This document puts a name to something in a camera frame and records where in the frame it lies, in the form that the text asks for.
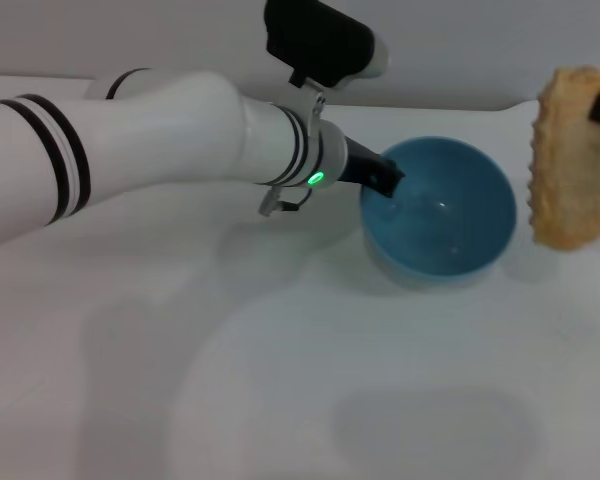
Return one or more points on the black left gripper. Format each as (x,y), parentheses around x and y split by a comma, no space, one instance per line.
(360,165)

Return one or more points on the ridged orange bread loaf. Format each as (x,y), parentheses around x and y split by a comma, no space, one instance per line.
(565,170)

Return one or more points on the blue bowl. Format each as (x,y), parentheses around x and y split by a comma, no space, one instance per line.
(440,235)

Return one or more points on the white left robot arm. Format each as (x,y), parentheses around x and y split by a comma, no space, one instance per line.
(155,135)

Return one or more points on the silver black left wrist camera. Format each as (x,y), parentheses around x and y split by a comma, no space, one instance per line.
(320,40)

